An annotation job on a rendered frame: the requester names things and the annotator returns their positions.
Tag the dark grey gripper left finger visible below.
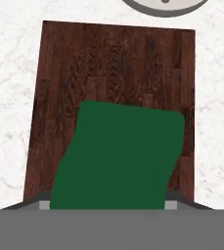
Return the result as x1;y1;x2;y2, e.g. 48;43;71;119
1;190;52;211

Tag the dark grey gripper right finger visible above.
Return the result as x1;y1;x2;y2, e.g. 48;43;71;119
163;189;215;211

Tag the green sponge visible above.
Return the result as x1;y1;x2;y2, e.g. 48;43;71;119
49;100;186;211

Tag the dark wooden cutting board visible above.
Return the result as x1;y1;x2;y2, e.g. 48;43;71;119
22;20;197;203

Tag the white round plate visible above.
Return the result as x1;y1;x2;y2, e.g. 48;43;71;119
121;0;209;19

